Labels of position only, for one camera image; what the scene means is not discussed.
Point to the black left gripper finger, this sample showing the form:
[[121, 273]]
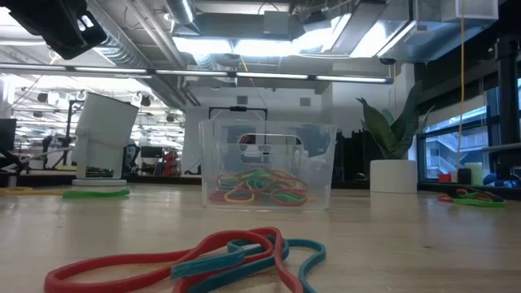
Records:
[[69, 40]]

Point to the yellow rubber band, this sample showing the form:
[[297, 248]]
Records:
[[28, 191]]

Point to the rubber bands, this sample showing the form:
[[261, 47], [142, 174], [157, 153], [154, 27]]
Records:
[[215, 198]]

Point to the colourful bands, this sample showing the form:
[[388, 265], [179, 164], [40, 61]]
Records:
[[239, 200]]

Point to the red rubber band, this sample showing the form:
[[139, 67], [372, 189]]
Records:
[[51, 281], [443, 199], [289, 203]]

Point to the wide black rubber band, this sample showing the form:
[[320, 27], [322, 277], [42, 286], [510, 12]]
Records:
[[494, 196]]

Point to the teal rubber band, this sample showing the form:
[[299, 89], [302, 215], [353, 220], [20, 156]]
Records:
[[203, 266]]

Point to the clear plastic bin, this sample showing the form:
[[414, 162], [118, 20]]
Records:
[[313, 163]]

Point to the orange rubber band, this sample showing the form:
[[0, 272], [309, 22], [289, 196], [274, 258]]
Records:
[[462, 190]]

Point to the black desk monitor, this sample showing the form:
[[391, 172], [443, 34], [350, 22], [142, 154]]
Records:
[[7, 134]]

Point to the black background monitor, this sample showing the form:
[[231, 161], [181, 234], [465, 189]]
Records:
[[151, 151]]

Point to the red background machine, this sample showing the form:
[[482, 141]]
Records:
[[171, 163]]

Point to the long ceiling light bar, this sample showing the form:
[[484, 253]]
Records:
[[285, 76]]

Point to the black computer mouse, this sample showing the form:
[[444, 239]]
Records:
[[360, 176]]

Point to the snake plant in white pot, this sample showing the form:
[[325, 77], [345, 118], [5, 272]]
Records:
[[392, 177]]

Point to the black cup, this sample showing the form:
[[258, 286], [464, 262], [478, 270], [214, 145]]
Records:
[[463, 176]]

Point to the pale green cup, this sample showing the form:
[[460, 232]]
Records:
[[476, 173]]

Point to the blue object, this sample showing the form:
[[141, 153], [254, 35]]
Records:
[[490, 180]]

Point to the black pole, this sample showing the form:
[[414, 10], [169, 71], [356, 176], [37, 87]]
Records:
[[509, 114]]

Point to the round silver duct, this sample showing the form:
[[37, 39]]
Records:
[[181, 10]]

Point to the black gantry frame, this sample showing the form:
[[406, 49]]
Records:
[[238, 108]]

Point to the black security camera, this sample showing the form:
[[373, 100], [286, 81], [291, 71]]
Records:
[[387, 61]]

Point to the silver rectangular air duct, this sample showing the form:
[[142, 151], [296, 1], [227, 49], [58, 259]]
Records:
[[431, 36]]

